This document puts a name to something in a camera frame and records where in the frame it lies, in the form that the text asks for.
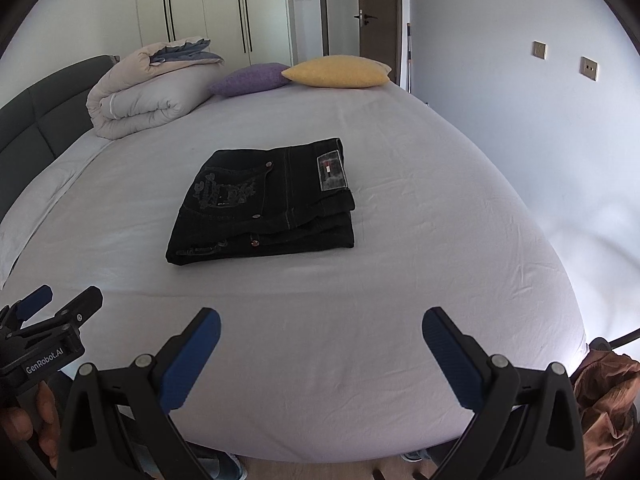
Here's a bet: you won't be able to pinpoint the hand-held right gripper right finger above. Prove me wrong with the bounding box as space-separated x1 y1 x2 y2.
421 306 587 480

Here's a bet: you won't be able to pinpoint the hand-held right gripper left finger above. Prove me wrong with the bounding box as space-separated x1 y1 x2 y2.
57 307 223 480

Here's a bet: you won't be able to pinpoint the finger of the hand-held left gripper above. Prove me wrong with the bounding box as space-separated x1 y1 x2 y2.
0 284 54 331
20 286 104 341

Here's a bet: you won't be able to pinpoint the black pants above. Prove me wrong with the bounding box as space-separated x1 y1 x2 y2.
165 136 357 266

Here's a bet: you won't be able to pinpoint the person's left hand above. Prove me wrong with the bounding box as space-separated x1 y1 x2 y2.
0 382 58 456

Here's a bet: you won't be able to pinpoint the bed with white sheet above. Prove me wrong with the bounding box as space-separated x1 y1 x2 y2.
0 80 588 463

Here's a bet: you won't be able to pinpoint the brown crumpled cloth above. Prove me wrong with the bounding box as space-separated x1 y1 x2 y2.
570 337 640 480

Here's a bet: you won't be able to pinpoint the grey upholstered headboard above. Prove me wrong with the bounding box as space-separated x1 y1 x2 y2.
0 55 121 226

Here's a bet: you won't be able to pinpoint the folded beige duvet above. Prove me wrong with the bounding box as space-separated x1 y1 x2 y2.
86 36 226 140

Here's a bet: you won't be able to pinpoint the purple pillow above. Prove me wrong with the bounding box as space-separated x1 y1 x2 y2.
208 62 293 98

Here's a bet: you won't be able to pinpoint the yellow pillow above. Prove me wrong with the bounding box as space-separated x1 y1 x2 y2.
281 55 392 89

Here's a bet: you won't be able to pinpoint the white wardrobe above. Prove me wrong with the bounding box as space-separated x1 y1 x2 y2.
135 0 296 68

